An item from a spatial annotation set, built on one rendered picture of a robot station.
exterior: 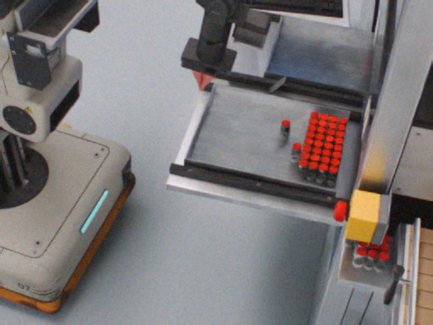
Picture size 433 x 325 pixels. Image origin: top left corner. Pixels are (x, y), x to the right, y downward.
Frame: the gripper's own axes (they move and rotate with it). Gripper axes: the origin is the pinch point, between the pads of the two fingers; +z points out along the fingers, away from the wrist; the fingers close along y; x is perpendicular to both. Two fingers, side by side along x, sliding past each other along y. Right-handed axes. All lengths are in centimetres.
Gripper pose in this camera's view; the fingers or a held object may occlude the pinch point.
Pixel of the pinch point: (201, 86)
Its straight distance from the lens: 140.4
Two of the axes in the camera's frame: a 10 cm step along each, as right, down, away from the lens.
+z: -2.3, 6.4, 7.3
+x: 1.9, -7.1, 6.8
